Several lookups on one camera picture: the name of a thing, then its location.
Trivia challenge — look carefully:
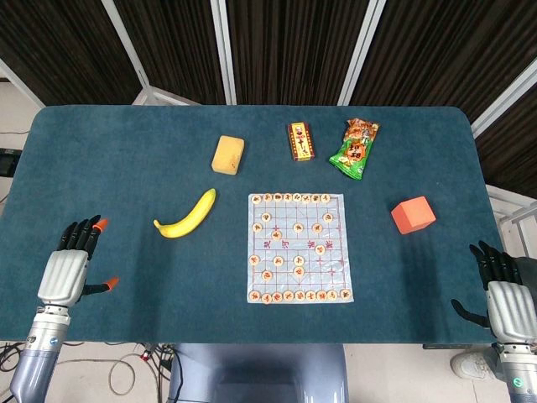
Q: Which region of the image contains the white shoe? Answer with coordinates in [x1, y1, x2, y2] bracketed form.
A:
[450, 350, 498, 381]

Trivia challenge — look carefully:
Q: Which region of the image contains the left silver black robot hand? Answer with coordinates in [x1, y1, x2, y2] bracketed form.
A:
[37, 214, 120, 306]

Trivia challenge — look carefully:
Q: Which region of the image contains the white partition frame post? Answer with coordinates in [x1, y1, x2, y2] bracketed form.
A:
[100, 0, 202, 106]
[469, 56, 537, 138]
[337, 0, 387, 106]
[209, 0, 238, 106]
[0, 56, 46, 109]

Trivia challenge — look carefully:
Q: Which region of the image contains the yellow sponge block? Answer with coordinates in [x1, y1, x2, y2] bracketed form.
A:
[211, 134, 246, 174]

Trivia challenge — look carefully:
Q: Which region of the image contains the red yellow card box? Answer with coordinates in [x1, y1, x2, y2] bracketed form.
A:
[287, 122, 316, 162]

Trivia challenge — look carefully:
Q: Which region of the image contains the black box device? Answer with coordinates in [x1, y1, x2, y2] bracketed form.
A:
[0, 147, 20, 177]

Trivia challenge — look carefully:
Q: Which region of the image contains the green orange snack bag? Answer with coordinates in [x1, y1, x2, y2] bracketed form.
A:
[328, 118, 380, 181]

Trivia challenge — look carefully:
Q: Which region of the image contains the white floor cable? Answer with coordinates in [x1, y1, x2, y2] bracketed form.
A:
[107, 351, 161, 396]

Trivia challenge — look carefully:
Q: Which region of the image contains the orange foam block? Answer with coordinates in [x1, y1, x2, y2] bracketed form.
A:
[390, 196, 437, 236]

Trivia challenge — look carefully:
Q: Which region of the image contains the dark slatted partition panel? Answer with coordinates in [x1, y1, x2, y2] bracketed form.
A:
[115, 0, 227, 105]
[476, 125, 537, 198]
[226, 0, 370, 106]
[350, 0, 537, 123]
[0, 0, 143, 106]

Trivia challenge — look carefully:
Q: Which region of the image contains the white metal rack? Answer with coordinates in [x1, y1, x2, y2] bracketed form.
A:
[486, 183, 537, 258]

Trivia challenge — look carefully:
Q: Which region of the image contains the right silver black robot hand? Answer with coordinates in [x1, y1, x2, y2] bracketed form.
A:
[450, 238, 537, 344]

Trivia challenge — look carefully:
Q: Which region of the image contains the white chess board sheet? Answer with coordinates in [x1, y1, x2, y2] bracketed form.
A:
[246, 192, 354, 303]

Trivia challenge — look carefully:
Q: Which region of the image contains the blue tablecloth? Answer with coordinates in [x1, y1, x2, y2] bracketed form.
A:
[0, 104, 507, 346]

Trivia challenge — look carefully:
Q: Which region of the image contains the yellow banana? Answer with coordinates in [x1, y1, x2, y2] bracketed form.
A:
[153, 187, 217, 240]

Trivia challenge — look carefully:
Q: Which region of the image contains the black floor cable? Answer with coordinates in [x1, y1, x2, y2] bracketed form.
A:
[0, 342, 29, 374]
[140, 343, 185, 403]

